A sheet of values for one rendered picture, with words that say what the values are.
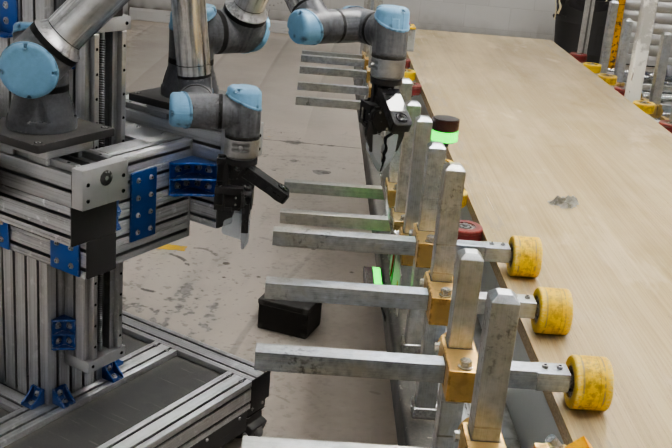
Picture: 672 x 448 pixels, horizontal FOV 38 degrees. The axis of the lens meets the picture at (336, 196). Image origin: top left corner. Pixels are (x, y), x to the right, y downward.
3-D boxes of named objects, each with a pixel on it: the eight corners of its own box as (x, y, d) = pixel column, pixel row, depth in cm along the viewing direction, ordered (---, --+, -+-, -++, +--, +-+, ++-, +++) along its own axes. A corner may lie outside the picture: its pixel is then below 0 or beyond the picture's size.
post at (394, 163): (382, 248, 276) (400, 79, 261) (381, 243, 280) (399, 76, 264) (394, 248, 276) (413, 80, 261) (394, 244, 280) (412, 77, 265)
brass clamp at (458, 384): (441, 401, 142) (445, 370, 140) (431, 357, 155) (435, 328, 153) (483, 404, 142) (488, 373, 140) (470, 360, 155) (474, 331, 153)
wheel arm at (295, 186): (283, 195, 267) (284, 180, 266) (283, 191, 270) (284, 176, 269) (443, 207, 268) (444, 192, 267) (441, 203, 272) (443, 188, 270)
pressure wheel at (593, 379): (559, 372, 152) (566, 418, 147) (573, 343, 146) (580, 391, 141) (598, 374, 152) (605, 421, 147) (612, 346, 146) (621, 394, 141)
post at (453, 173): (414, 418, 179) (445, 165, 164) (413, 408, 183) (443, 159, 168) (433, 419, 180) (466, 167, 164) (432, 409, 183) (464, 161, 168)
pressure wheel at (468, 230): (443, 277, 218) (449, 228, 215) (439, 263, 226) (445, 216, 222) (479, 279, 218) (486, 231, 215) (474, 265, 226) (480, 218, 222)
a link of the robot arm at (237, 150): (260, 134, 215) (258, 144, 208) (259, 154, 217) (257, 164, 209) (226, 131, 215) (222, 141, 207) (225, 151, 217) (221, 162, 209)
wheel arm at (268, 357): (253, 372, 144) (255, 349, 142) (255, 360, 147) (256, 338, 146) (592, 395, 145) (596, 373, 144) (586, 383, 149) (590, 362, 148)
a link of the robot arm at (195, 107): (169, 118, 216) (220, 121, 217) (168, 132, 205) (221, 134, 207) (170, 83, 213) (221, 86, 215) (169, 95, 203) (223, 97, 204)
